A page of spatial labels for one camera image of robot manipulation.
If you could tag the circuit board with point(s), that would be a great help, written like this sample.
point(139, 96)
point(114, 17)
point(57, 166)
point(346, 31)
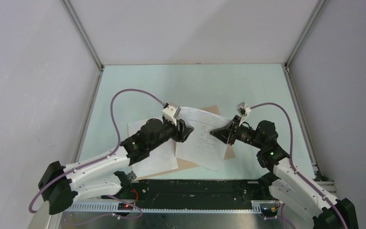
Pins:
point(122, 206)
point(269, 212)

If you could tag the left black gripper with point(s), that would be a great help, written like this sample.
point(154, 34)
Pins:
point(181, 135)

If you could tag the right corner aluminium post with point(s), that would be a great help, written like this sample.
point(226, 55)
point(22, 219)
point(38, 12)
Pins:
point(307, 29)

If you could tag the white paper sheet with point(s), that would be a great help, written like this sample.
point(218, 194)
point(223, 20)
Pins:
point(161, 160)

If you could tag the brown cardboard folder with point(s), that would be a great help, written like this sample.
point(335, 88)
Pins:
point(185, 165)

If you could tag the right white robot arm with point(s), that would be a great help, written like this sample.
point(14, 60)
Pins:
point(303, 195)

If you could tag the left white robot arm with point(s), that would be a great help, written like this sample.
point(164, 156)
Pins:
point(107, 164)

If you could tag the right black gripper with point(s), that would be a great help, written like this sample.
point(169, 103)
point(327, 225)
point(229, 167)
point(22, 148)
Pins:
point(227, 132)

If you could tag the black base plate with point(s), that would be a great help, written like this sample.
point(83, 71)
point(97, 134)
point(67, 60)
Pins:
point(240, 194)

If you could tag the printed paper sheet stack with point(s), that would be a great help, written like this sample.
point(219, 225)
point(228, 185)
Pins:
point(200, 147)

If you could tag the aluminium frame rail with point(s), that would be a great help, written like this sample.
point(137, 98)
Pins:
point(163, 194)

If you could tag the left circuit board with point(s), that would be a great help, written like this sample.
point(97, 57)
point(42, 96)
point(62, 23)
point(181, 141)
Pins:
point(122, 206)

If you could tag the right circuit board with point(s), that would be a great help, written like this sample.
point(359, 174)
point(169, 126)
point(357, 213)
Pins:
point(269, 212)

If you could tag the left corner aluminium post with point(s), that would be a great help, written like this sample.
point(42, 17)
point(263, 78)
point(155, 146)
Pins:
point(73, 15)

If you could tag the corner aluminium post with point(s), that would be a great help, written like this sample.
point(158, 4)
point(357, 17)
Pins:
point(73, 15)
point(307, 29)

